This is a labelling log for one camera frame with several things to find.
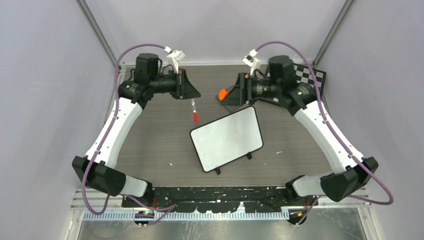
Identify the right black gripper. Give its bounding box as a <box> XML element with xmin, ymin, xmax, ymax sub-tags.
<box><xmin>221</xmin><ymin>71</ymin><xmax>282</xmax><ymax>106</ymax></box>

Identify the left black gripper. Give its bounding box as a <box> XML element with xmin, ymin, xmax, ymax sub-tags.
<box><xmin>150</xmin><ymin>68</ymin><xmax>201</xmax><ymax>100</ymax></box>

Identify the red whiteboard marker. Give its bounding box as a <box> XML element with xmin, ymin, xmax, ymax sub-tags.
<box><xmin>191</xmin><ymin>98</ymin><xmax>198</xmax><ymax>123</ymax></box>

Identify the white whiteboard with black frame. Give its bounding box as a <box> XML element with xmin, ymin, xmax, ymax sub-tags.
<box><xmin>189</xmin><ymin>106</ymin><xmax>264</xmax><ymax>175</ymax></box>

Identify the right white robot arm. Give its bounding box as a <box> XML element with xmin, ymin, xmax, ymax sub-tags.
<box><xmin>217</xmin><ymin>55</ymin><xmax>379</xmax><ymax>205</ymax></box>

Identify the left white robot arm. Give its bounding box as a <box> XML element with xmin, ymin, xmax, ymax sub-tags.
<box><xmin>72</xmin><ymin>50</ymin><xmax>201</xmax><ymax>207</ymax></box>

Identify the grey lego baseplate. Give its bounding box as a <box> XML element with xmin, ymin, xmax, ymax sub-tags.
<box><xmin>215</xmin><ymin>84</ymin><xmax>248</xmax><ymax>107</ymax></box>

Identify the orange curved lego piece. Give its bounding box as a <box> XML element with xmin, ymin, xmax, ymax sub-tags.
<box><xmin>217</xmin><ymin>88</ymin><xmax>229</xmax><ymax>102</ymax></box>

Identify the black white checkerboard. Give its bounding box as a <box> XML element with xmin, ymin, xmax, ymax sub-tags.
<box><xmin>293</xmin><ymin>63</ymin><xmax>327</xmax><ymax>98</ymax></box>

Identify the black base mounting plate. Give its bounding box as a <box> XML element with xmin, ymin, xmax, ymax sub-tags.
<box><xmin>121</xmin><ymin>186</ymin><xmax>315</xmax><ymax>214</ymax></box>

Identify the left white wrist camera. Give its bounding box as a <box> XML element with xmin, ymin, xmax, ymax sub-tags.
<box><xmin>164</xmin><ymin>46</ymin><xmax>186</xmax><ymax>74</ymax></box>

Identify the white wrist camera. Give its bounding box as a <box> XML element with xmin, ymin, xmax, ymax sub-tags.
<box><xmin>242</xmin><ymin>49</ymin><xmax>261</xmax><ymax>76</ymax></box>
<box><xmin>164</xmin><ymin>46</ymin><xmax>186</xmax><ymax>74</ymax></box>

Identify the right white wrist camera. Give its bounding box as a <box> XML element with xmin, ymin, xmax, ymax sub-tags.
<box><xmin>242</xmin><ymin>49</ymin><xmax>261</xmax><ymax>76</ymax></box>

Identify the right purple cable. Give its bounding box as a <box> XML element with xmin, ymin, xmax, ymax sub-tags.
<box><xmin>255</xmin><ymin>40</ymin><xmax>395</xmax><ymax>228</ymax></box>

